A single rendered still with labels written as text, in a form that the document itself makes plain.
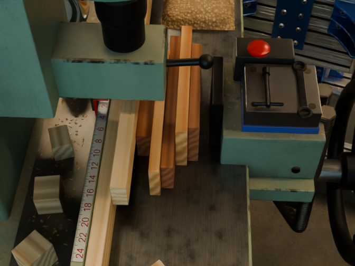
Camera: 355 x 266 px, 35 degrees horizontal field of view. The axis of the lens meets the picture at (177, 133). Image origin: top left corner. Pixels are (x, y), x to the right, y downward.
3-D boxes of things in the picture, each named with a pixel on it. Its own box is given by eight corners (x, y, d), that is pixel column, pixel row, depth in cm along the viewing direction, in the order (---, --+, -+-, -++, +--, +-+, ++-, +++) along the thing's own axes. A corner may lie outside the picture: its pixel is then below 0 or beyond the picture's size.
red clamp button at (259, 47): (270, 59, 75) (271, 54, 74) (247, 58, 75) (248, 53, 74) (269, 44, 77) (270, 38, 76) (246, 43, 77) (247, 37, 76)
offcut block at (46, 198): (64, 189, 88) (59, 174, 85) (63, 212, 86) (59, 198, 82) (39, 191, 88) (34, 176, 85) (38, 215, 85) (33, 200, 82)
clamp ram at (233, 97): (262, 149, 80) (270, 106, 73) (209, 146, 80) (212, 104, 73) (260, 100, 85) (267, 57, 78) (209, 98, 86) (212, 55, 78)
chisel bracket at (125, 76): (165, 110, 74) (164, 63, 67) (58, 106, 74) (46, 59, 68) (168, 68, 79) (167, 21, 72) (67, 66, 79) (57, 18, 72)
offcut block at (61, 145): (74, 157, 92) (71, 143, 89) (55, 161, 91) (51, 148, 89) (69, 136, 94) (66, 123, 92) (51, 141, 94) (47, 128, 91)
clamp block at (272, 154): (314, 182, 80) (327, 143, 73) (218, 178, 81) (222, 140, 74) (305, 103, 90) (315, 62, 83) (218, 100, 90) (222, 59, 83)
